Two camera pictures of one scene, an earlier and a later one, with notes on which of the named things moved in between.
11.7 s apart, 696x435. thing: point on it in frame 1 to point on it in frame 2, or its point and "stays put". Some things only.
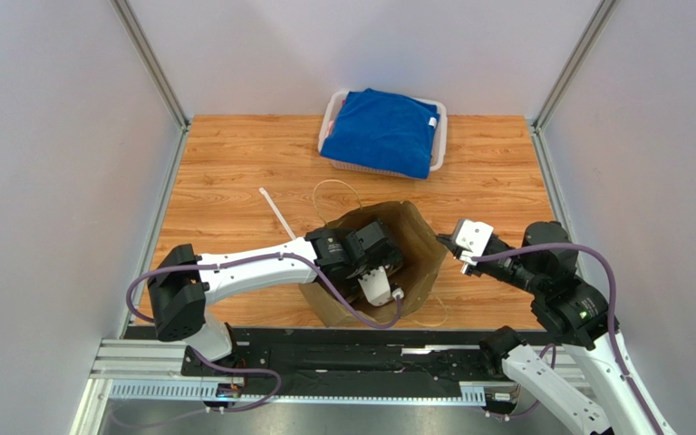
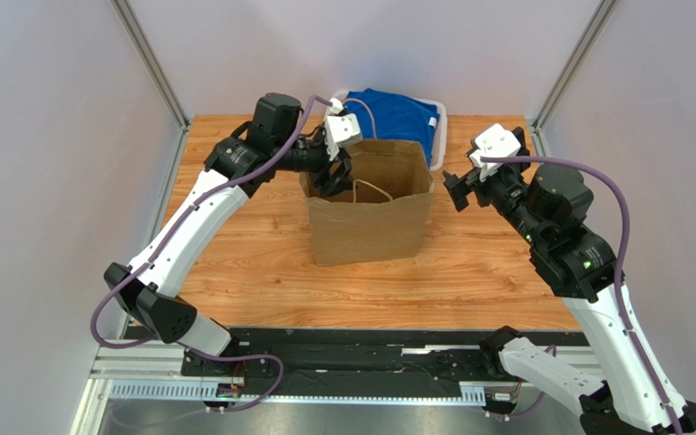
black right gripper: (451, 244) to (469, 187)
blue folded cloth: (383, 130) stays put
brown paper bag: (423, 256) to (385, 217)
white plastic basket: (439, 149) stays put
